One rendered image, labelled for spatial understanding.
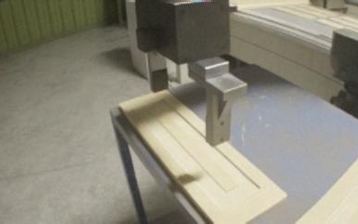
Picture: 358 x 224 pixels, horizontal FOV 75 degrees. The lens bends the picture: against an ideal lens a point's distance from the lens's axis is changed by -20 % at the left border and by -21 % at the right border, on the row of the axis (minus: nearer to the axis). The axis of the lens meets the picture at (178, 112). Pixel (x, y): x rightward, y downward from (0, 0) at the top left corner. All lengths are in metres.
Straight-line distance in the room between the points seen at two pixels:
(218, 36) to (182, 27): 0.09
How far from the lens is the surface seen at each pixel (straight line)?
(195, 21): 0.56
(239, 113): 0.98
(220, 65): 0.58
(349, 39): 1.77
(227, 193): 0.68
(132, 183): 1.27
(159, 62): 0.84
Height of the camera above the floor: 1.56
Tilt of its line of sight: 32 degrees down
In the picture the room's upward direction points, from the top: 4 degrees counter-clockwise
